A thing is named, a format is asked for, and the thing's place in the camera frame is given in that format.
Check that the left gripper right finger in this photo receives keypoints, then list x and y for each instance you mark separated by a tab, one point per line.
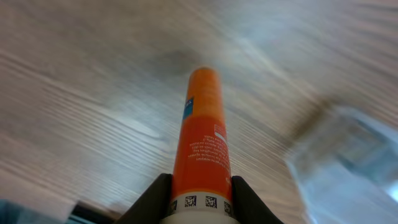
247	205

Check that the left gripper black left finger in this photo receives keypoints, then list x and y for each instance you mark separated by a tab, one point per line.
151	207

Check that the orange tube with white cap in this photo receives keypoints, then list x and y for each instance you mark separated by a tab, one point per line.
201	181

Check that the clear plastic container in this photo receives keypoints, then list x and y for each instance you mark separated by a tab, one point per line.
345	168

